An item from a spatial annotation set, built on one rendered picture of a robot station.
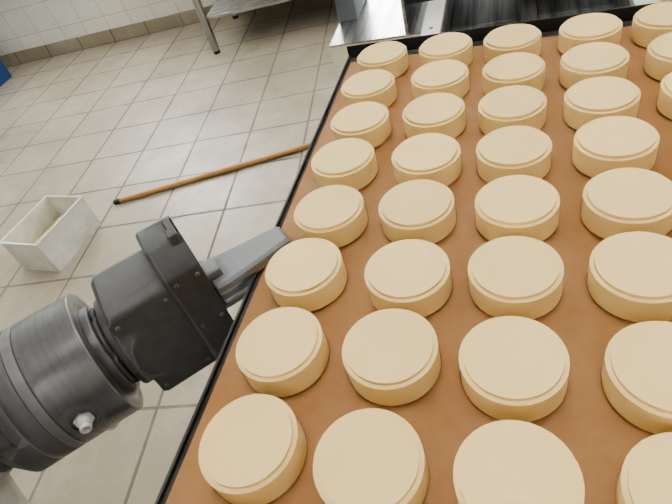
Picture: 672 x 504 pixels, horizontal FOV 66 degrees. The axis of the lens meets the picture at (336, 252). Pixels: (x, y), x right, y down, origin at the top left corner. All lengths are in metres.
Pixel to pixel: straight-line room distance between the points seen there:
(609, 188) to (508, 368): 0.14
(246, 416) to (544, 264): 0.17
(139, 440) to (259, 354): 1.38
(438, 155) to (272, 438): 0.22
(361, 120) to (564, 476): 0.31
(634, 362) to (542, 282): 0.06
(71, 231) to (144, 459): 1.15
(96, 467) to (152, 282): 1.39
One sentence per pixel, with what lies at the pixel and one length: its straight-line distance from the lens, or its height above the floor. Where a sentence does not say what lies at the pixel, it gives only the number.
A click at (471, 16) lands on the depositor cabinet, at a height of 0.84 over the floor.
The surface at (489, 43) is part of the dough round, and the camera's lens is 0.53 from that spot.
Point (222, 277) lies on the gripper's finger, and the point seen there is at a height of 1.01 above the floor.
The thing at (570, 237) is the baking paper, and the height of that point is 1.00.
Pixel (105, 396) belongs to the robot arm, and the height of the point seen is 1.00.
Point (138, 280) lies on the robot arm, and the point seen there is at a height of 1.04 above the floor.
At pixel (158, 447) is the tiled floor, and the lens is 1.62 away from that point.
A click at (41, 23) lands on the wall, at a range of 5.07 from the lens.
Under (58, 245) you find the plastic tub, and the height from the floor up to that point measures 0.09.
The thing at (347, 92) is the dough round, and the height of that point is 1.02.
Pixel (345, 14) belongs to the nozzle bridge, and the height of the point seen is 0.86.
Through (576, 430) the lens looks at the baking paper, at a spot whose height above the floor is 1.00.
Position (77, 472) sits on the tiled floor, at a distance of 1.73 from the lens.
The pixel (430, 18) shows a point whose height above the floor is 0.90.
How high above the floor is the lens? 1.24
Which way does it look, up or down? 43 degrees down
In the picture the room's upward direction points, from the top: 19 degrees counter-clockwise
